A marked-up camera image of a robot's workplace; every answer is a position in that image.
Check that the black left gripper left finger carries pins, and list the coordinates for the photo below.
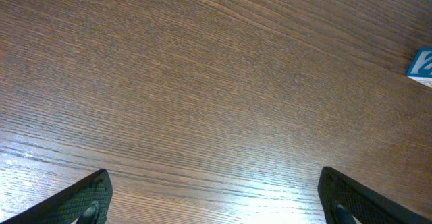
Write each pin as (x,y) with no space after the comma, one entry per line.
(86,201)

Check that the blue number 2 block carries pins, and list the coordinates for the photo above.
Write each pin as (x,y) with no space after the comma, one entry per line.
(420,68)

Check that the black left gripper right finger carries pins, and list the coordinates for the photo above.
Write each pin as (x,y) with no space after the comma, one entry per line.
(345,200)

